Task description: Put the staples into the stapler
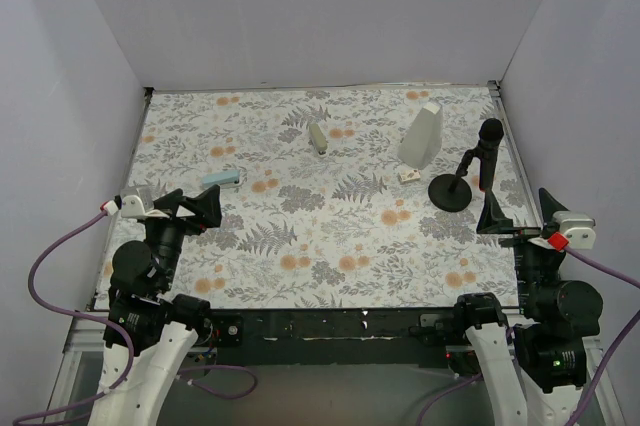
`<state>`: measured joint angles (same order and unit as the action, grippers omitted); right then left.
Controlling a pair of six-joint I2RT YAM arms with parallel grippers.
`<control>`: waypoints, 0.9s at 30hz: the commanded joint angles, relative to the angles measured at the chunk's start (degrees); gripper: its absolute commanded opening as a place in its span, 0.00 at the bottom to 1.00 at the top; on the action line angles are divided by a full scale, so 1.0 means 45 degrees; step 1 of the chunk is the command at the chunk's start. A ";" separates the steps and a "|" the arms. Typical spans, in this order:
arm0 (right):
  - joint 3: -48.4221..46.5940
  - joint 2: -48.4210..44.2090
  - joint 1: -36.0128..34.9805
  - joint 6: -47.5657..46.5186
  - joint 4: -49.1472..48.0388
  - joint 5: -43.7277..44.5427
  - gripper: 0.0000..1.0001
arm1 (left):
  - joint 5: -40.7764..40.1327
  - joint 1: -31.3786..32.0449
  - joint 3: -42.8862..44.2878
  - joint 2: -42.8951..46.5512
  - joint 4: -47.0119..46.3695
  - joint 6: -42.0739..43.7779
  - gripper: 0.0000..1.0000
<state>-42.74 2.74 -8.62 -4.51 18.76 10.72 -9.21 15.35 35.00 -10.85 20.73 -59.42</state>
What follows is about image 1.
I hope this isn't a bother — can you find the beige stapler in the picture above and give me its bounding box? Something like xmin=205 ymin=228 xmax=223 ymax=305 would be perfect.
xmin=308 ymin=123 xmax=328 ymax=156

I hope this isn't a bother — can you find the floral table mat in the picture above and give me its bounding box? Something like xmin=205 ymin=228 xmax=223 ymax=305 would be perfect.
xmin=128 ymin=87 xmax=517 ymax=308

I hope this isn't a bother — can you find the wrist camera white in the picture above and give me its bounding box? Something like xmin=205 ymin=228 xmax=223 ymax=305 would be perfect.
xmin=120 ymin=185 xmax=153 ymax=219
xmin=552 ymin=211 xmax=596 ymax=250

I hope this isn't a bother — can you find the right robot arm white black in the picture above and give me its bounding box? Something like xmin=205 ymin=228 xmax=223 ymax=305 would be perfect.
xmin=452 ymin=189 xmax=603 ymax=425

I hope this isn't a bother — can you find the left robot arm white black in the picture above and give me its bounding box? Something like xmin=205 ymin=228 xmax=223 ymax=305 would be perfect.
xmin=88 ymin=185 xmax=222 ymax=425

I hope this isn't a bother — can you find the light blue stapler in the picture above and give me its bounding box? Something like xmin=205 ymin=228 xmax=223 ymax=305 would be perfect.
xmin=201 ymin=169 xmax=241 ymax=189

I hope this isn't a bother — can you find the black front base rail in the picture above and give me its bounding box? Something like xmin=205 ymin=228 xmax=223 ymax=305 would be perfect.
xmin=208 ymin=307 xmax=471 ymax=367

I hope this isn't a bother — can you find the white staple box sleeve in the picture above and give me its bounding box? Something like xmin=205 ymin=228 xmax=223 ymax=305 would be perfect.
xmin=398 ymin=170 xmax=421 ymax=184

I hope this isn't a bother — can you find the black microphone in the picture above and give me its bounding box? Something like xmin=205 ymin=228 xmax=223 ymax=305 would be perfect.
xmin=478 ymin=118 xmax=504 ymax=191

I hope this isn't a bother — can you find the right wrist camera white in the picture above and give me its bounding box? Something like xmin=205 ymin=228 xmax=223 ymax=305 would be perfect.
xmin=552 ymin=211 xmax=596 ymax=250

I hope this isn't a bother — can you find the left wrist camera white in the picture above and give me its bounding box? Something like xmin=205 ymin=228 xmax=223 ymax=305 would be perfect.
xmin=120 ymin=185 xmax=153 ymax=219

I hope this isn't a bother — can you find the white wedge-shaped block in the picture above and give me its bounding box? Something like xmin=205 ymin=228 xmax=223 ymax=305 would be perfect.
xmin=398 ymin=102 xmax=443 ymax=170

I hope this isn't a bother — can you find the black microphone stand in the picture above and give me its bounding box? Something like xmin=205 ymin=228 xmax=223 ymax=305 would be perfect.
xmin=428 ymin=148 xmax=478 ymax=213

